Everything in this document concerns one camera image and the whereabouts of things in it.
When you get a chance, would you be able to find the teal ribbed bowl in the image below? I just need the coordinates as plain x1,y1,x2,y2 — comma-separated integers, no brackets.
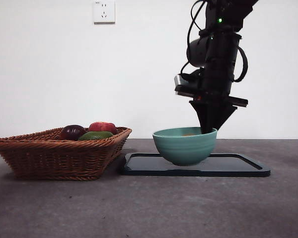
152,126,218,167

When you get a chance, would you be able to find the black rectangular tray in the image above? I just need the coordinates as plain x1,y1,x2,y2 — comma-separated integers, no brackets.
121,153,271,177

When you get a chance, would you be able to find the red apple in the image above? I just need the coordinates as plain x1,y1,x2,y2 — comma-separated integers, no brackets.
88,121,117,135

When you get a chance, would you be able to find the green avocado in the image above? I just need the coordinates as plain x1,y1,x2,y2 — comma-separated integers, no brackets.
78,131,114,141

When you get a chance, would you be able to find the dark purple round fruit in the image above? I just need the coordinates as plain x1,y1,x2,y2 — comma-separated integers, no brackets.
60,124,86,141

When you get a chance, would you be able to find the brown wicker basket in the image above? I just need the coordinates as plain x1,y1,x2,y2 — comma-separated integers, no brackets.
0,126,133,181

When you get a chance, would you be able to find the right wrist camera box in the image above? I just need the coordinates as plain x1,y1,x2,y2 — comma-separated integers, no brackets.
174,73,205,87

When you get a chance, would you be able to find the short black looped cable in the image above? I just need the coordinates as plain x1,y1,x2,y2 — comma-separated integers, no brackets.
233,46,249,82

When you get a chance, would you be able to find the thin black camera cable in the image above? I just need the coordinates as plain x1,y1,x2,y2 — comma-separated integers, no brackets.
180,0,209,80

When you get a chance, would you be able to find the white wall power socket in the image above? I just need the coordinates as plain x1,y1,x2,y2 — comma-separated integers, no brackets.
93,1,116,25

